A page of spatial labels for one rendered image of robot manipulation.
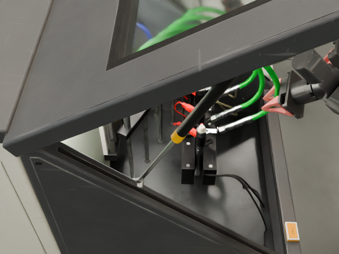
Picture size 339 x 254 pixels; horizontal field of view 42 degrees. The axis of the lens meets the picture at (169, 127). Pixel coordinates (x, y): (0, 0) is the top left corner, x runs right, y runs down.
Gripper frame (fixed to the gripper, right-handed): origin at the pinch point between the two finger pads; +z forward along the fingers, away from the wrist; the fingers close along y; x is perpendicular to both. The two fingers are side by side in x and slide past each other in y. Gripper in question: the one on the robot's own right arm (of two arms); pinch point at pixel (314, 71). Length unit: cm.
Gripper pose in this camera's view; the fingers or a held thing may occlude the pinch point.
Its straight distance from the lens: 124.4
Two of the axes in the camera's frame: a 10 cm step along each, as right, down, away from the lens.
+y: -6.6, -6.2, -4.3
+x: -2.9, 7.4, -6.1
